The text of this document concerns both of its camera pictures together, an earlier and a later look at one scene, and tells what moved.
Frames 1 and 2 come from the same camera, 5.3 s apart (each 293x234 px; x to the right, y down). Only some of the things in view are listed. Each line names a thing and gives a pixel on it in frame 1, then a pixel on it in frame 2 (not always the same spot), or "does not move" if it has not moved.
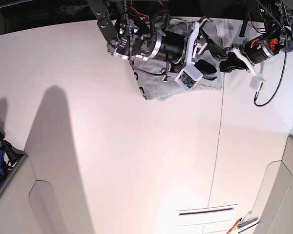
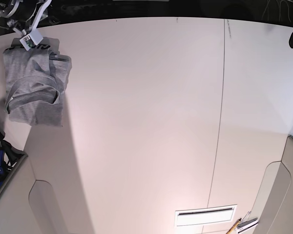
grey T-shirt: [156, 80] to [34, 82]
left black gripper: [172, 46] to [24, 15]
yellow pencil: [233, 227] does not move
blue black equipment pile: [4, 158] does not move
